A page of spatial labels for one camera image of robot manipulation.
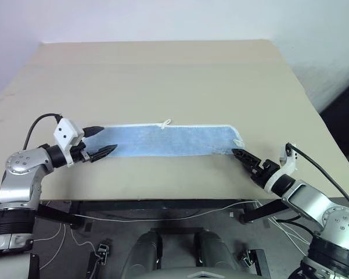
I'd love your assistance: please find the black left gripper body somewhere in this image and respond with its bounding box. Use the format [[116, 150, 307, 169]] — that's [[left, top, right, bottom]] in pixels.
[[70, 141, 92, 163]]

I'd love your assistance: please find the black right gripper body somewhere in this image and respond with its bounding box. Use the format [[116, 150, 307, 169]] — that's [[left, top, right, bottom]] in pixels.
[[250, 159, 281, 187]]

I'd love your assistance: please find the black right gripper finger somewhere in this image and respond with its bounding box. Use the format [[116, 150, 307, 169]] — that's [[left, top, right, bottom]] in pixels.
[[233, 153, 258, 176], [231, 148, 262, 167]]

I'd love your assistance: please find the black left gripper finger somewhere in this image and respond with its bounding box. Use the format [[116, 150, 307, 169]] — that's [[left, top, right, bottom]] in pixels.
[[82, 125, 106, 138], [89, 144, 118, 162]]

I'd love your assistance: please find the blue towel with white trim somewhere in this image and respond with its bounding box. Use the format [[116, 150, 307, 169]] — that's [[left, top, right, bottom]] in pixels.
[[81, 118, 245, 158]]

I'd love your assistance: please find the black caster wheel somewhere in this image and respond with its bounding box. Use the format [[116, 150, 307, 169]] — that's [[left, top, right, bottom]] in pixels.
[[238, 248, 258, 266], [95, 238, 111, 264]]

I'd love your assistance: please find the dark grey rounded shape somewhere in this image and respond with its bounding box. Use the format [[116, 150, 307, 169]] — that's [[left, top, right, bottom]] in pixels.
[[195, 230, 242, 279], [124, 230, 164, 279]]

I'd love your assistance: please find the grey robot body with chevron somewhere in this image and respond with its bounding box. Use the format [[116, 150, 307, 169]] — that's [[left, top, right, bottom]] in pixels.
[[143, 267, 269, 279]]

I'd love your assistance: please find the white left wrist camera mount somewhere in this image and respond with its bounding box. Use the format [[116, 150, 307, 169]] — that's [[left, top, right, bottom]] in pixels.
[[53, 117, 85, 168]]

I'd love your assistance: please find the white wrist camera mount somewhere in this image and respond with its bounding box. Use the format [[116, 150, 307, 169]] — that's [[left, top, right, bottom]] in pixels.
[[262, 142, 299, 192], [53, 117, 85, 168]]

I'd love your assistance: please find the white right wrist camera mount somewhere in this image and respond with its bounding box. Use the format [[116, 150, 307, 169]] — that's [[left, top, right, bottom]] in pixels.
[[262, 142, 299, 192]]

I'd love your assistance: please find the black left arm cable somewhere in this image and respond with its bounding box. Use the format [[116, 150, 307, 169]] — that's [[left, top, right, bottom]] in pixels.
[[23, 113, 62, 151]]

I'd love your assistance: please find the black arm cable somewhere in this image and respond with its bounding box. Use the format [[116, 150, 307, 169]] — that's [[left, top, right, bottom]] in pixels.
[[23, 113, 62, 151], [286, 142, 349, 216]]

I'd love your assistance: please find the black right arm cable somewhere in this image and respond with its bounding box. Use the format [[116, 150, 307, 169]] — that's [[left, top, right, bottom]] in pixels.
[[286, 142, 349, 216]]

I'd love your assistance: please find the bundle of white cords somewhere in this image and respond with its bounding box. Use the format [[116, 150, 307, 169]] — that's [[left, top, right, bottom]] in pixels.
[[265, 215, 312, 244]]

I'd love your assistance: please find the black table frame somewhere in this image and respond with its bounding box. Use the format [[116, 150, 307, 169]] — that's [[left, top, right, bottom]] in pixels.
[[34, 198, 283, 232]]

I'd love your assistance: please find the long white cord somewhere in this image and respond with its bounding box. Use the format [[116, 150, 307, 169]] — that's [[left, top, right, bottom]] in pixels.
[[71, 200, 261, 224]]

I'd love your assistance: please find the thin looped white cord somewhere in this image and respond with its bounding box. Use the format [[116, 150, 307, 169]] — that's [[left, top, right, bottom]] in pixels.
[[31, 223, 97, 264]]

